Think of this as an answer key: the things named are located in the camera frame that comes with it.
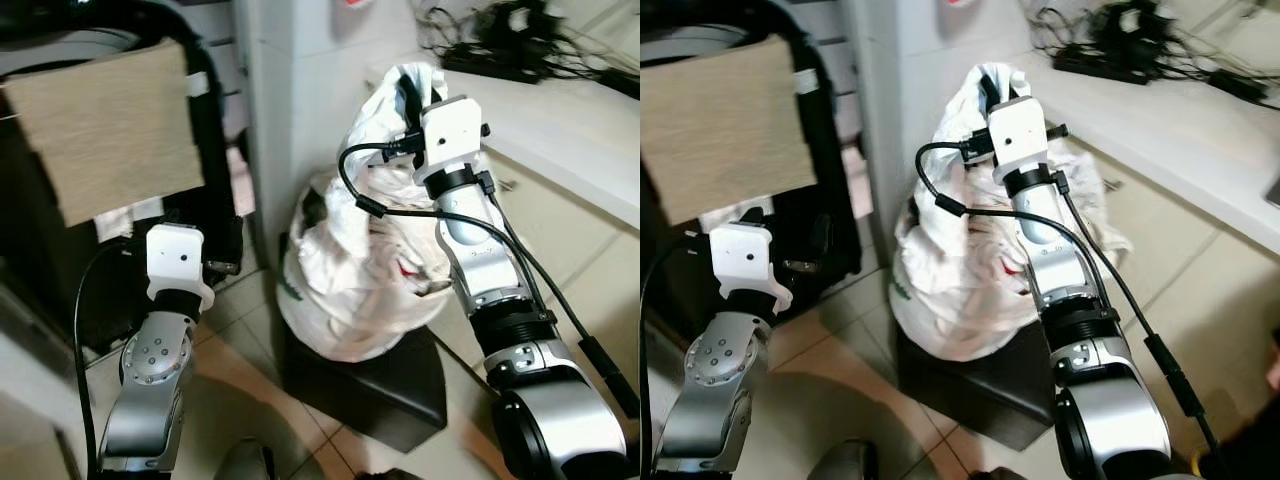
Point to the grey robot foot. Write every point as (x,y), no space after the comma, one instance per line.
(850,462)
(246,462)

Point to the person in dark clothes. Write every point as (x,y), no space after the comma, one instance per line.
(1250,440)

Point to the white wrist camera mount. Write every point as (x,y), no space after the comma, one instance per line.
(1018,130)
(452,130)
(745,258)
(175,258)

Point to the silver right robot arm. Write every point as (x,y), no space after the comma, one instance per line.
(520,340)
(1085,350)

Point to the black square stool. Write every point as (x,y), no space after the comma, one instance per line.
(380,395)
(1000,395)

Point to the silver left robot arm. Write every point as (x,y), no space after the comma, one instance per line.
(150,370)
(712,375)

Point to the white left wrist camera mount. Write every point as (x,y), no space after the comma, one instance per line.
(175,258)
(745,258)

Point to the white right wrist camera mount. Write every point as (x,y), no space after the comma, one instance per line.
(452,130)
(1018,130)

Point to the white laundry cloth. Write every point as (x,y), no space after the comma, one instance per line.
(345,270)
(950,270)

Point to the black washing machine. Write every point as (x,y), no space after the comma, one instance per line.
(830,150)
(215,150)

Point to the beige woven cloth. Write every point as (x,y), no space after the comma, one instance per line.
(100,135)
(715,130)

